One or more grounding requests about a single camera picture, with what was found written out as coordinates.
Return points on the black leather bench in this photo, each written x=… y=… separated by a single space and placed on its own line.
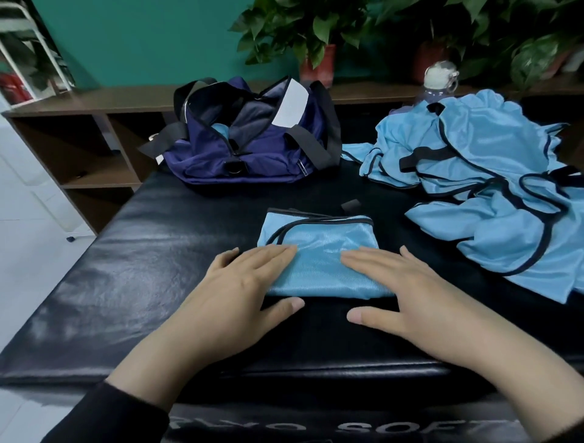
x=119 y=283

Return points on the person's left hand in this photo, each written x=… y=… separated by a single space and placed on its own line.
x=233 y=306

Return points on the person's right forearm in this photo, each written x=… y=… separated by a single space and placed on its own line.
x=543 y=383

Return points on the green plant in white pot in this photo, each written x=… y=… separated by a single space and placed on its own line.
x=534 y=36

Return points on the wooden shelf cabinet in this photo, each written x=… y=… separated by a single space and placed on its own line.
x=82 y=169

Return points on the red bottle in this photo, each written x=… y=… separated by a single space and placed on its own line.
x=11 y=89

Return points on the white wheeled cart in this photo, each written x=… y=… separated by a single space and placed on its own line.
x=41 y=46

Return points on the clear bottle silver cap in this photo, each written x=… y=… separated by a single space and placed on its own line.
x=441 y=78

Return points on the person's right hand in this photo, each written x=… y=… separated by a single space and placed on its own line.
x=438 y=306

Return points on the person's left forearm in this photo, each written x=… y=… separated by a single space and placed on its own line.
x=128 y=397

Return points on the navy blue bag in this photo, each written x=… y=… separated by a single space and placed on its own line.
x=210 y=160

